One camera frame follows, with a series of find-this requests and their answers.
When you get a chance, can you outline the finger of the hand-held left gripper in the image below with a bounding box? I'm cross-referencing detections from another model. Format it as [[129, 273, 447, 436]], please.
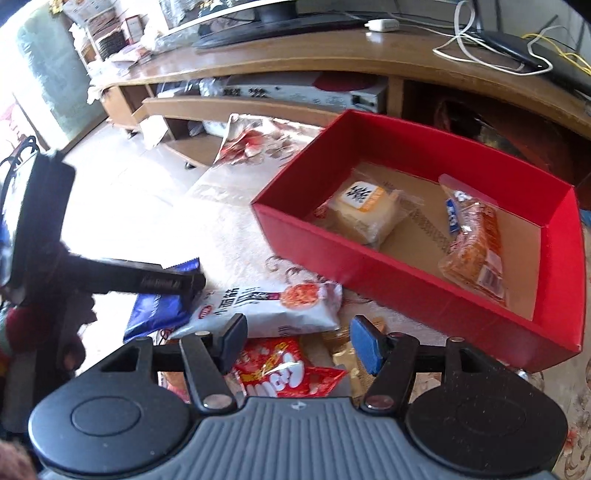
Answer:
[[69, 258, 207, 308]]

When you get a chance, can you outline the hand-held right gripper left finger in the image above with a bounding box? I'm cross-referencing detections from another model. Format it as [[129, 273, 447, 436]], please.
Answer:
[[99, 314, 250, 414]]

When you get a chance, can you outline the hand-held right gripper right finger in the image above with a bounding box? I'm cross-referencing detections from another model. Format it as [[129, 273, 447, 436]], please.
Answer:
[[349, 316, 497, 414]]

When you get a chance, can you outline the gold snack packet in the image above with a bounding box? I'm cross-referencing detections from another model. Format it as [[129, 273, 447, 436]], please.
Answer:
[[330, 318, 393, 398]]

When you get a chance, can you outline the blue snack packet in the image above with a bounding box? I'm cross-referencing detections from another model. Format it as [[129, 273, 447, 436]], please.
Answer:
[[122, 257, 201, 343]]

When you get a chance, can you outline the red snack bag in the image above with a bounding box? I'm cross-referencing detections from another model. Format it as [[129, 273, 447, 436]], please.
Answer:
[[231, 337, 349, 400]]

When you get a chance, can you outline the white snack bag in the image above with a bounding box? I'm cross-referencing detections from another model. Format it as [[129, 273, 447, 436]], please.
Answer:
[[168, 281, 343, 340]]

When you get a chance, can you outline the red cardboard box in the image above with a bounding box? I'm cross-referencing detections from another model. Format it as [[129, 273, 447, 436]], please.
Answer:
[[250, 110, 583, 374]]

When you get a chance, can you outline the black metal chair back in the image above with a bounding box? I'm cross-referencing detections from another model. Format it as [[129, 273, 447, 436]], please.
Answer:
[[0, 136, 40, 195]]

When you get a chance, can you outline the pale bread packet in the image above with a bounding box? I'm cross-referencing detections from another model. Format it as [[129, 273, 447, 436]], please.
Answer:
[[314, 173, 423, 250]]

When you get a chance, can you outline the frosted glass door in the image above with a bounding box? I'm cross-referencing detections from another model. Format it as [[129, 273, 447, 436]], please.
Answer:
[[14, 4, 107, 153]]

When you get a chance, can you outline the orange bread packet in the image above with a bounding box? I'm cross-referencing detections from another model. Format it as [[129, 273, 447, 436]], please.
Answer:
[[438, 173, 509, 305]]

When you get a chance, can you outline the stack of dark plates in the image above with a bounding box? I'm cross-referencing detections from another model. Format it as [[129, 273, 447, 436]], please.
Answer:
[[95, 30, 127, 61]]

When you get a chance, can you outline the red floral paper bag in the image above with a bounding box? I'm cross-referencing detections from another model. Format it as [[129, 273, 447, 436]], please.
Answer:
[[215, 114, 324, 167]]

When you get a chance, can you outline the red framed picture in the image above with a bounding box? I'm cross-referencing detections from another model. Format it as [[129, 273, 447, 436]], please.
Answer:
[[122, 14, 144, 42]]

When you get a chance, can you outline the white plastic bag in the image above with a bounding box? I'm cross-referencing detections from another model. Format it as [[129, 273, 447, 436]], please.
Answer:
[[139, 14, 185, 51]]

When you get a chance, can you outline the silver disc player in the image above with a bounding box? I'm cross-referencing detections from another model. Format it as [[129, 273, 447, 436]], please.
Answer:
[[222, 83, 389, 116]]

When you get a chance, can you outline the red round disc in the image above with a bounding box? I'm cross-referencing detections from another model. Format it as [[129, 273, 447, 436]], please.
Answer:
[[314, 74, 377, 95]]

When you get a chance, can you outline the wooden TV stand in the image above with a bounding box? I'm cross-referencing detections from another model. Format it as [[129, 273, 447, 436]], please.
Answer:
[[88, 18, 591, 169]]

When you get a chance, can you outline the black flat television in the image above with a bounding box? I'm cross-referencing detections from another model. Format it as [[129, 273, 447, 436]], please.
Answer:
[[157, 0, 365, 49]]

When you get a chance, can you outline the black router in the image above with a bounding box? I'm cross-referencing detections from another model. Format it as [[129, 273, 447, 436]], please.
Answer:
[[478, 30, 548, 72]]

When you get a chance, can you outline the thin white cable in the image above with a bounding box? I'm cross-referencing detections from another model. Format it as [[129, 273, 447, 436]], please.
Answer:
[[431, 0, 555, 75]]

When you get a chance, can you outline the yellow cable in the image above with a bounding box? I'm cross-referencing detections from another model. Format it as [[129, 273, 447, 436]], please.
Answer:
[[522, 32, 591, 75]]

